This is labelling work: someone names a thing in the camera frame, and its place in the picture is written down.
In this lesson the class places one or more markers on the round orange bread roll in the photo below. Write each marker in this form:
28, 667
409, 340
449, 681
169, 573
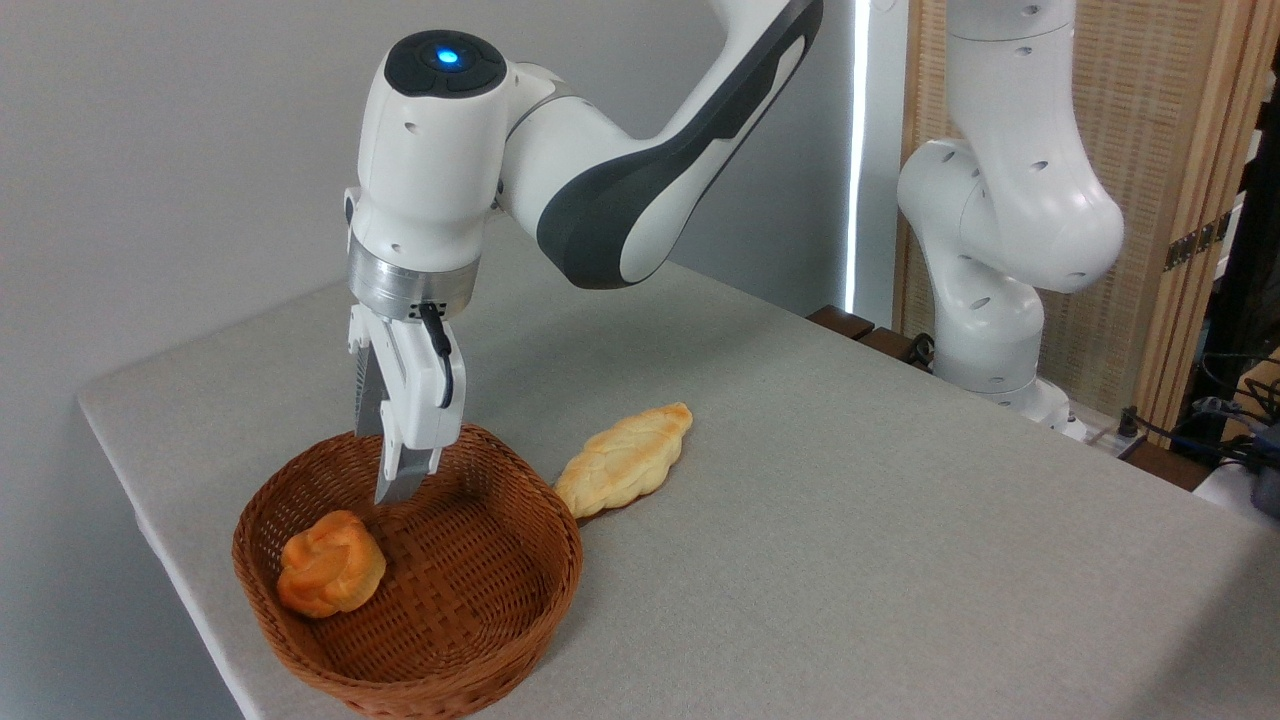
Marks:
330, 565

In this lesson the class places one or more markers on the dark brown wooden block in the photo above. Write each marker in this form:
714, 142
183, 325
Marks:
840, 322
885, 345
1165, 467

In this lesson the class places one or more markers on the brown woven wicker basket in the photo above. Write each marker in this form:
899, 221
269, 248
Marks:
460, 590

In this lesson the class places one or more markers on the white vertical light strip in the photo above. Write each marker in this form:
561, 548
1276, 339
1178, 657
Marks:
853, 150

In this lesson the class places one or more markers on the brass screen hinge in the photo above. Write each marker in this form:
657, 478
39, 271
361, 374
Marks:
1197, 241

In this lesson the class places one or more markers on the black clamp knob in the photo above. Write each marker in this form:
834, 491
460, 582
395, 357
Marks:
921, 350

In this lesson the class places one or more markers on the grey electronic box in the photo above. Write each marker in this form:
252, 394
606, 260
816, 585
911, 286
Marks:
1267, 492

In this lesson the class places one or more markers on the black metal rack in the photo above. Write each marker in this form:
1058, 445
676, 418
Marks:
1245, 280

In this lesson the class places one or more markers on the long pale braided bread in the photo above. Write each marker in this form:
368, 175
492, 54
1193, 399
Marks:
625, 458

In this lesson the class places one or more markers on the grey tablecloth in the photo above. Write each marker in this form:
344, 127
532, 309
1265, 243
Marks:
900, 560

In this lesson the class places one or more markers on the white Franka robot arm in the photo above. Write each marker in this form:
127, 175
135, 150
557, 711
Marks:
430, 170

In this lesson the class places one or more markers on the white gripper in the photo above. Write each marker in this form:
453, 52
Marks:
415, 390

